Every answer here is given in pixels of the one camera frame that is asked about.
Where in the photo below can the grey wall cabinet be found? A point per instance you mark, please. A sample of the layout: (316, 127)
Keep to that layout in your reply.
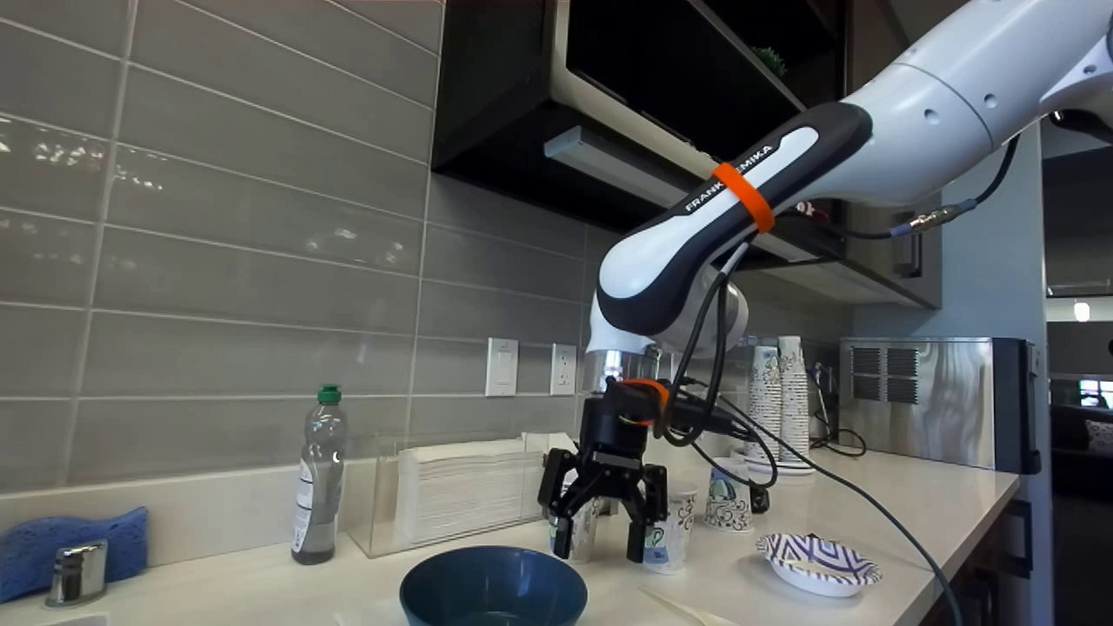
(915, 291)

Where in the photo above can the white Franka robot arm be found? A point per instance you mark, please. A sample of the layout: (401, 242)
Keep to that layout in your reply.
(925, 106)

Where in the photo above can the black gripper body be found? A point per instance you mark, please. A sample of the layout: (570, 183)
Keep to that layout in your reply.
(613, 434)

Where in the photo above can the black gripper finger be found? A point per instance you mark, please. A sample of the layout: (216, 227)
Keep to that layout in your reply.
(648, 490)
(563, 489)

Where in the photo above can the tall stack of paper cups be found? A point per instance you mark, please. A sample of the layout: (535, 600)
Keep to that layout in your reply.
(795, 401)
(762, 393)

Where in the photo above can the upside-down patterned paper cup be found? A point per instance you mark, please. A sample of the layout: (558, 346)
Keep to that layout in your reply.
(726, 502)

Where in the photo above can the black upper cabinet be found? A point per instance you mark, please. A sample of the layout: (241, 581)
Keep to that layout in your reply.
(497, 82)

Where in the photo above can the blue patterned paper plate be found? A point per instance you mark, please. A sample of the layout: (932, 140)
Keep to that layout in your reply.
(818, 563)

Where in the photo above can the black wrist camera orange mount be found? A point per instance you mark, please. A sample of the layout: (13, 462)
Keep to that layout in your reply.
(643, 393)

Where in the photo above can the clear bottle green cap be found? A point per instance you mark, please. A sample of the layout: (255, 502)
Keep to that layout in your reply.
(315, 489)

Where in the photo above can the stainless steel appliance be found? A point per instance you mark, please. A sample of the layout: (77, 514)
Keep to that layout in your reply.
(941, 403)

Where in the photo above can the white wall outlet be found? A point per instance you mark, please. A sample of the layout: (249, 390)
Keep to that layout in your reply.
(500, 365)
(561, 370)

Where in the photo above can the small black object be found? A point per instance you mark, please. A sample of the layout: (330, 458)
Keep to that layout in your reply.
(760, 495)

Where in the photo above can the dark blue bowl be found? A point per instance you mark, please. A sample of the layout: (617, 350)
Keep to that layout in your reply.
(491, 592)

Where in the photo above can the chrome metal fixture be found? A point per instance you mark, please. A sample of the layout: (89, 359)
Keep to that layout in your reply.
(77, 576)

